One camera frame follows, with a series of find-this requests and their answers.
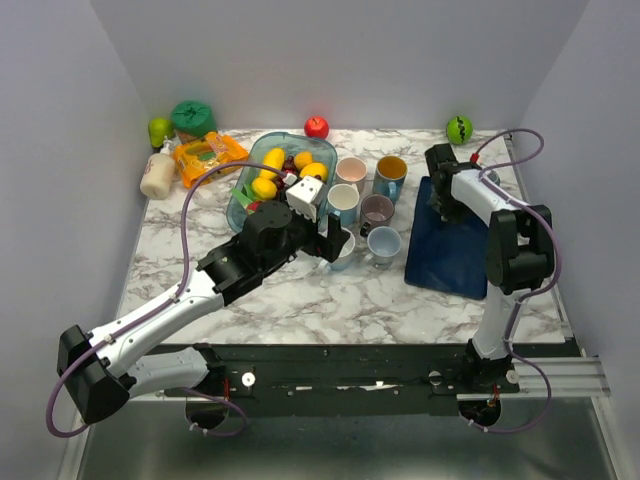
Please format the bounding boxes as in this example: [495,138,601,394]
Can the red apple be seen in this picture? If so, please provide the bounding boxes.
[303,116,330,139]

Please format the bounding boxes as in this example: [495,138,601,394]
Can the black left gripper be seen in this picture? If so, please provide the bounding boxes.
[260,189,350,274]

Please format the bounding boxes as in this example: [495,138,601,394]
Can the clear blue fruit tray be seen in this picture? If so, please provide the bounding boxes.
[226,132,338,233]

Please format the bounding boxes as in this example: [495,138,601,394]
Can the dark blue tray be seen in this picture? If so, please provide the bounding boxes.
[404,176,488,300]

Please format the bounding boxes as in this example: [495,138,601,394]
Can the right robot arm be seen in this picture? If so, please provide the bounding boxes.
[425,144,560,392]

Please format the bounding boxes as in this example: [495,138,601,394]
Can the purple mug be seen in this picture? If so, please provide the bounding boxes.
[359,194,395,238]

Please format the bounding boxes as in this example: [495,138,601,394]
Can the yellow lemon right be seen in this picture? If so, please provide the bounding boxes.
[300,162,329,182]

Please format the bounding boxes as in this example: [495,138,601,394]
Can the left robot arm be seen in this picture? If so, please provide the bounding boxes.
[46,201,348,425]

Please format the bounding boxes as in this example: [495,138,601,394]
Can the yellow lemon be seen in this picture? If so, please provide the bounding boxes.
[251,177,278,201]
[300,162,329,182]

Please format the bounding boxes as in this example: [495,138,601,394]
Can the blue butterfly mug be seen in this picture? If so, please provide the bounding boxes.
[372,156,408,203]

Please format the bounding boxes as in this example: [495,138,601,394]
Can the yellow lemon left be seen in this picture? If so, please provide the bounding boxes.
[251,177,278,201]

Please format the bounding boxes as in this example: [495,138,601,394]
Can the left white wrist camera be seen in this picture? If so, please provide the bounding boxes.
[285,176,326,223]

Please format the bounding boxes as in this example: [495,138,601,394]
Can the green black ball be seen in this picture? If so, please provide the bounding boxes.
[446,115,473,145]

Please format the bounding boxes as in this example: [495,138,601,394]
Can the yellow mango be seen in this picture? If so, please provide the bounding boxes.
[259,147,286,180]

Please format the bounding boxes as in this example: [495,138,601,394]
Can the orange snack bag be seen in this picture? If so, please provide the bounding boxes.
[173,132,249,189]

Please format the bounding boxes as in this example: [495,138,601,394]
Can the red dragon fruit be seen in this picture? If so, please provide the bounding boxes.
[231,184,262,214]

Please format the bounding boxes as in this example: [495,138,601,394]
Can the grey white mug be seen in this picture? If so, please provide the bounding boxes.
[365,226,402,269]

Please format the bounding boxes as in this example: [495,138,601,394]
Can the green pear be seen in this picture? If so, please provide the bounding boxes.
[148,117,174,149]

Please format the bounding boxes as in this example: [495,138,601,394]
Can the black table frame rail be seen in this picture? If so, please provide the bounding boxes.
[194,343,518,418]

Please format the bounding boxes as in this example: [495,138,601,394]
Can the light blue faceted mug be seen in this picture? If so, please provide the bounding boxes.
[327,184,360,228]

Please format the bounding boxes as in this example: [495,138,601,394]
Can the dark teal mug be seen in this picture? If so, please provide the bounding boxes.
[487,170,501,185]

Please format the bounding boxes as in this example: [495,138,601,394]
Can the pink mug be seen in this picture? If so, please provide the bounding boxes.
[335,157,368,194]

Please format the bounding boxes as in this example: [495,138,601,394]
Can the small orange fruit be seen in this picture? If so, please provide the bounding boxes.
[294,151,314,171]

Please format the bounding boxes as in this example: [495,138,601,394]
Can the light blue white mug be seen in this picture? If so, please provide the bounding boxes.
[319,228,356,271]

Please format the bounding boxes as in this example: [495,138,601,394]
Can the cream lotion bottle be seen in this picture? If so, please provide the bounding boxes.
[140,138,176,200]

